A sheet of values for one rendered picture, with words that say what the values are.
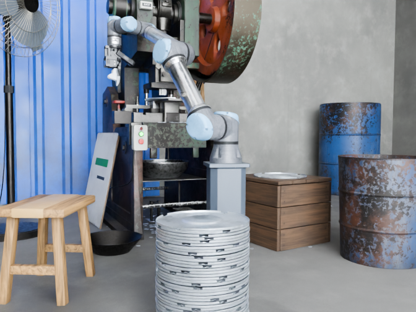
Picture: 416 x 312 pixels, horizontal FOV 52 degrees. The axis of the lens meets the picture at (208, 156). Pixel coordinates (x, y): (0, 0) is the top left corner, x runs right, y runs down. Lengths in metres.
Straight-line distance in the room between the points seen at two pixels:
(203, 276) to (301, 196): 1.12
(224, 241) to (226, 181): 0.72
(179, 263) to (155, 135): 1.31
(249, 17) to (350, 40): 2.74
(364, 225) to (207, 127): 0.82
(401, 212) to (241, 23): 1.34
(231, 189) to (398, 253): 0.77
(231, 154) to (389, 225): 0.75
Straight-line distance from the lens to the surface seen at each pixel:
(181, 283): 1.26
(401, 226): 2.04
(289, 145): 4.59
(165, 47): 2.00
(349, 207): 2.07
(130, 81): 2.86
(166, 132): 2.47
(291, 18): 4.74
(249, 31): 2.61
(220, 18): 2.88
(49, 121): 3.71
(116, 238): 2.33
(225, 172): 1.91
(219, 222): 1.31
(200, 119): 1.81
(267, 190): 2.20
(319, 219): 2.36
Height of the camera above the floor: 0.58
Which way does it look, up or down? 3 degrees down
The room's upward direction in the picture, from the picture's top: straight up
